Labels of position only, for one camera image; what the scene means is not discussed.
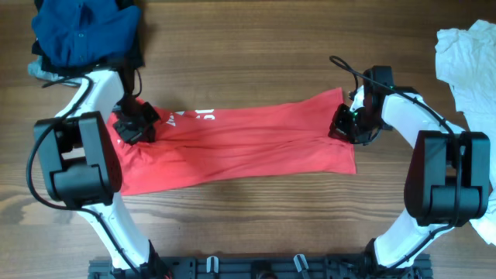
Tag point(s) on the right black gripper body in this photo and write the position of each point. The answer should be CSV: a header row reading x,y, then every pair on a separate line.
x,y
353,125

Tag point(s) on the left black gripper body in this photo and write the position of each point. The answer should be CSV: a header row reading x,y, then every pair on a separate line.
x,y
136,118

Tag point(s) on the red printed t-shirt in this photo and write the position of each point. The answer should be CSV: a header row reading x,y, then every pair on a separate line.
x,y
200,146

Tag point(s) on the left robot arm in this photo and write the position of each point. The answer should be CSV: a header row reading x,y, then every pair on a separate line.
x,y
74,167

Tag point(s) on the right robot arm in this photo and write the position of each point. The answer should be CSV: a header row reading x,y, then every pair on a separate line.
x,y
448,179

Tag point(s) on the black folded garment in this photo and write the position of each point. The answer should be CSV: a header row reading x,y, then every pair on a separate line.
x,y
133,54

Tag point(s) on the light grey folded garment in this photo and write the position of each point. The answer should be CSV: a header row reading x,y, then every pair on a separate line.
x,y
35,69

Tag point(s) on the white t-shirt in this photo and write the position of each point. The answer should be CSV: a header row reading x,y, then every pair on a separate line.
x,y
465,60

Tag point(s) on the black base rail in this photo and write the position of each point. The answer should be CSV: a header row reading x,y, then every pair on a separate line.
x,y
333,266

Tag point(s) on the right white rail clip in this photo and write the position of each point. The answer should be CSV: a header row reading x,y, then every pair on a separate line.
x,y
300,263

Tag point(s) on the white rail clip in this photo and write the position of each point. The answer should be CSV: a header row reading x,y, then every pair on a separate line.
x,y
300,263
212,265

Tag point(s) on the left white rail clip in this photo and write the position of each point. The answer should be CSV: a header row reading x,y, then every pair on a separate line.
x,y
212,265

